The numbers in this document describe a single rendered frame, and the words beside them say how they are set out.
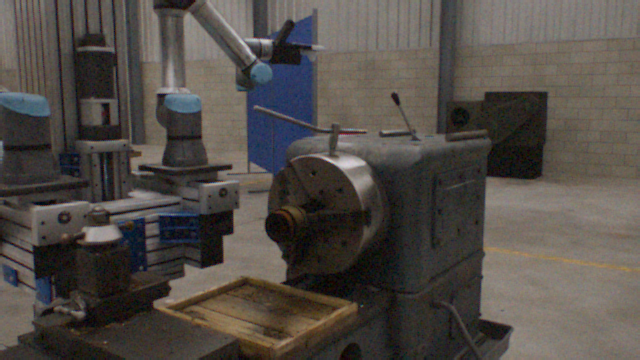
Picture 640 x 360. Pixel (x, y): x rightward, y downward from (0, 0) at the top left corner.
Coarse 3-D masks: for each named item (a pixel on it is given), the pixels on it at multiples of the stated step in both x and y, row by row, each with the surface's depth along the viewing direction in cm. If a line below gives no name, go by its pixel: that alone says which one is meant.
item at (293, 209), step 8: (280, 208) 134; (288, 208) 134; (296, 208) 135; (272, 216) 132; (280, 216) 131; (288, 216) 131; (296, 216) 132; (304, 216) 134; (272, 224) 135; (280, 224) 138; (288, 224) 130; (296, 224) 132; (304, 224) 134; (272, 232) 135; (280, 232) 136; (288, 232) 130; (296, 232) 132; (304, 232) 135; (272, 240) 133; (280, 240) 132; (288, 240) 134; (296, 240) 137
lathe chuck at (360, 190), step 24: (312, 168) 142; (336, 168) 137; (360, 168) 142; (312, 192) 143; (336, 192) 138; (360, 192) 135; (312, 240) 145; (336, 240) 140; (360, 240) 136; (312, 264) 146; (336, 264) 141
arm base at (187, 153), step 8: (168, 136) 181; (176, 136) 179; (184, 136) 179; (192, 136) 181; (200, 136) 184; (168, 144) 181; (176, 144) 180; (184, 144) 180; (192, 144) 181; (200, 144) 183; (168, 152) 180; (176, 152) 179; (184, 152) 179; (192, 152) 180; (200, 152) 182; (168, 160) 180; (176, 160) 179; (184, 160) 179; (192, 160) 180; (200, 160) 182
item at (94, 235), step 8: (112, 224) 103; (88, 232) 100; (96, 232) 100; (104, 232) 101; (112, 232) 102; (120, 232) 104; (80, 240) 100; (88, 240) 100; (96, 240) 100; (104, 240) 100; (112, 240) 101; (120, 240) 103
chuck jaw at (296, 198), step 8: (288, 168) 144; (280, 176) 143; (288, 176) 142; (296, 176) 144; (280, 184) 144; (288, 184) 141; (296, 184) 143; (280, 192) 141; (288, 192) 140; (296, 192) 141; (304, 192) 143; (288, 200) 137; (296, 200) 139; (304, 200) 142; (312, 200) 144
